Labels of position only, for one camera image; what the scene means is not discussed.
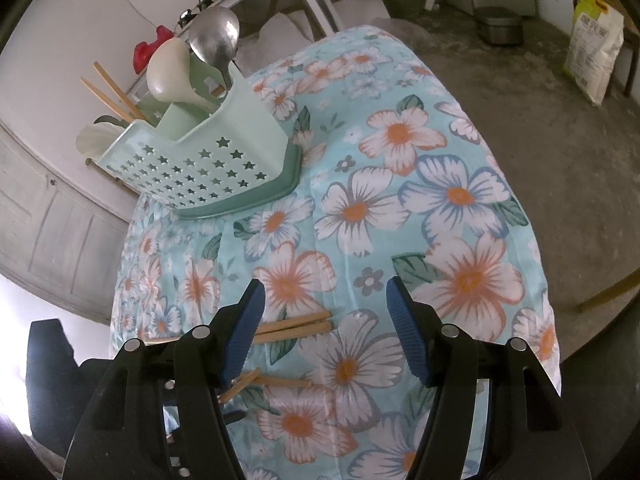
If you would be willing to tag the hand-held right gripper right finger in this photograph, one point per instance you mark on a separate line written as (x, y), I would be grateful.
(407, 330)

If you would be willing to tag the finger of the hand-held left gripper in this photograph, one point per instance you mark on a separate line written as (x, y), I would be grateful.
(235, 416)

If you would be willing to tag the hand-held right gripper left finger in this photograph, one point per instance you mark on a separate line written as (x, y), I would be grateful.
(245, 330)

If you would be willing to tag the green star-holed utensil holder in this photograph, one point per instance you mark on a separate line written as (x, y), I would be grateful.
(200, 170)

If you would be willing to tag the white scalloped spoon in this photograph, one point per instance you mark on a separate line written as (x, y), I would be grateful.
(92, 137)

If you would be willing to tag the cream rice paddle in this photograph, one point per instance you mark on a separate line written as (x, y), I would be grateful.
(167, 72)

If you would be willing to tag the metal spoon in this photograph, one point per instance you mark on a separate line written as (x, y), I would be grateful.
(212, 35)

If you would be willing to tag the floral tablecloth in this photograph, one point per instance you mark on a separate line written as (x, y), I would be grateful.
(450, 210)

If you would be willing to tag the white panel door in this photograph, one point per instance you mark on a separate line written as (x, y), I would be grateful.
(50, 220)

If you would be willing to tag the wooden bar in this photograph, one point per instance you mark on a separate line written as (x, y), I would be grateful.
(615, 290)

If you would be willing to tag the red plastic bag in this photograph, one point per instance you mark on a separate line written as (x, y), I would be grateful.
(150, 52)

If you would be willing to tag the metal rice cooker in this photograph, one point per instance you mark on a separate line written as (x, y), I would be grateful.
(500, 27)

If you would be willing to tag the white sacks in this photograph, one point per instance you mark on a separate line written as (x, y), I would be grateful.
(360, 10)

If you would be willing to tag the green bucket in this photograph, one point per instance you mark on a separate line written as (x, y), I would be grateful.
(407, 0)

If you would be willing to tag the white and green rice bag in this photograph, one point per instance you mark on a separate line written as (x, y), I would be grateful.
(592, 45)

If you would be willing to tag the dark wooden stool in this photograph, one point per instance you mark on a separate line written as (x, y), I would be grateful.
(631, 65)

